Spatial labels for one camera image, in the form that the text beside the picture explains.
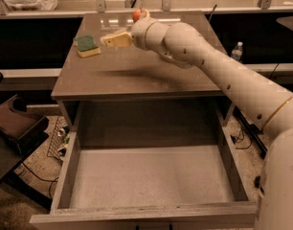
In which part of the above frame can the wire mesh basket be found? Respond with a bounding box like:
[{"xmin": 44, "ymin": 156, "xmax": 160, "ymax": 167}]
[{"xmin": 47, "ymin": 117, "xmax": 70, "ymax": 164}]

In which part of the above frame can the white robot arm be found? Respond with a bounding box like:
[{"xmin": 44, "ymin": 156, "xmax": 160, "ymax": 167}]
[{"xmin": 101, "ymin": 17, "xmax": 293, "ymax": 230}]

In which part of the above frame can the open grey top drawer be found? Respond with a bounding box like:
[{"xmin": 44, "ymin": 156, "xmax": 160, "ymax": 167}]
[{"xmin": 29, "ymin": 125, "xmax": 259, "ymax": 230}]

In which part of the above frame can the black floor cable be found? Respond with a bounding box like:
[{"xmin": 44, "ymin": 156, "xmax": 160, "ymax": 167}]
[{"xmin": 21, "ymin": 161, "xmax": 59, "ymax": 199}]

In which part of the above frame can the red apple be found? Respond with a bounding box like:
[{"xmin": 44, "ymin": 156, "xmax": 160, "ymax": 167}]
[{"xmin": 132, "ymin": 8, "xmax": 146, "ymax": 22}]

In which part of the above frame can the dark brown chair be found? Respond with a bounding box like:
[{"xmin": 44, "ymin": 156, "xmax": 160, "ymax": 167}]
[{"xmin": 0, "ymin": 69, "xmax": 54, "ymax": 211}]

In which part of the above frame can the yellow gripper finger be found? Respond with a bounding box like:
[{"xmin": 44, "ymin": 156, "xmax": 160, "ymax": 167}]
[
  {"xmin": 103, "ymin": 34, "xmax": 132, "ymax": 47},
  {"xmin": 100, "ymin": 29, "xmax": 131, "ymax": 44}
]

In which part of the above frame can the grey cabinet with glossy top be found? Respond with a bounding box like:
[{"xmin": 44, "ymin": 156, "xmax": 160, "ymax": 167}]
[{"xmin": 51, "ymin": 11, "xmax": 237, "ymax": 150}]

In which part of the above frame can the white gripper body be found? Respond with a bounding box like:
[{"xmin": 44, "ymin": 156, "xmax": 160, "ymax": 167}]
[{"xmin": 130, "ymin": 17, "xmax": 157, "ymax": 51}]

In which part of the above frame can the clear plastic water bottle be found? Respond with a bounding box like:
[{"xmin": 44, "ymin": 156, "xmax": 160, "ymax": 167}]
[{"xmin": 231, "ymin": 42, "xmax": 243, "ymax": 61}]

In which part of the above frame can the black office chair base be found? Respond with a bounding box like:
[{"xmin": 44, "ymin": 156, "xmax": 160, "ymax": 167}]
[{"xmin": 233, "ymin": 107, "xmax": 267, "ymax": 159}]

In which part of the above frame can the green and yellow sponge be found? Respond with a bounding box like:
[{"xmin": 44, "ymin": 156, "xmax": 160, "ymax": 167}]
[{"xmin": 74, "ymin": 35, "xmax": 101, "ymax": 58}]

